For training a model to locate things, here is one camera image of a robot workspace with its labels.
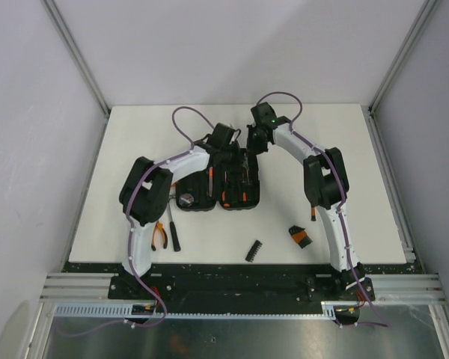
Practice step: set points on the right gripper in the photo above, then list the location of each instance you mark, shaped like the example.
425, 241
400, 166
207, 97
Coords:
251, 147

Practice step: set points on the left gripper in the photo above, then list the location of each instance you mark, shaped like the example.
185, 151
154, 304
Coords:
239, 163

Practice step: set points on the black plastic tool case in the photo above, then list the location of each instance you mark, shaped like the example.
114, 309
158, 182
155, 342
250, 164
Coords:
243, 182

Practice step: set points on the small precision screwdriver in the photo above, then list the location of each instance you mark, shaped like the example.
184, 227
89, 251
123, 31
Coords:
313, 213

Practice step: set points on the orange handled pliers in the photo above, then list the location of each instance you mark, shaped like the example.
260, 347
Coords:
159, 233

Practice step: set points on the claw hammer black handle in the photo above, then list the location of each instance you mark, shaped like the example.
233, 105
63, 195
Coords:
173, 229

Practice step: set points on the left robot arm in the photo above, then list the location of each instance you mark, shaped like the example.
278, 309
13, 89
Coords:
145, 193

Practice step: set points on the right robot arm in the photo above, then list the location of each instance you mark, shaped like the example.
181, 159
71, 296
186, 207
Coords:
325, 184

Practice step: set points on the utility knife in case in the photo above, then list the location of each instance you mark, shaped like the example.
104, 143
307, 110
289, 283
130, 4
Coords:
210, 181

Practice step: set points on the orange screwdriver in case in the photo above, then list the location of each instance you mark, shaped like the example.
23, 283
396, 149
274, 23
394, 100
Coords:
226, 198

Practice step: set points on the tape measure in case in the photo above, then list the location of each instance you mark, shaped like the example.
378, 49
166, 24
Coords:
186, 199

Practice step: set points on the black bit holder strip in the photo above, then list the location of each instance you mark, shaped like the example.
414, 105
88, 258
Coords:
253, 251

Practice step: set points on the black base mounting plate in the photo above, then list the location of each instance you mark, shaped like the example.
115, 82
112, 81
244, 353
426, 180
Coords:
221, 285

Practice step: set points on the grey slotted cable duct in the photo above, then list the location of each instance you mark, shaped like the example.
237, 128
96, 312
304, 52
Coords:
293, 310

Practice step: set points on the right aluminium frame post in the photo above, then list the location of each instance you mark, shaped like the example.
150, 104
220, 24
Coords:
417, 29

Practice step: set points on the aluminium frame post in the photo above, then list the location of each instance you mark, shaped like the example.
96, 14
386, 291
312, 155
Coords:
417, 29
72, 47

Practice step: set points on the left aluminium frame post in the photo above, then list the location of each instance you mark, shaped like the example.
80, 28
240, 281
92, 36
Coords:
72, 47

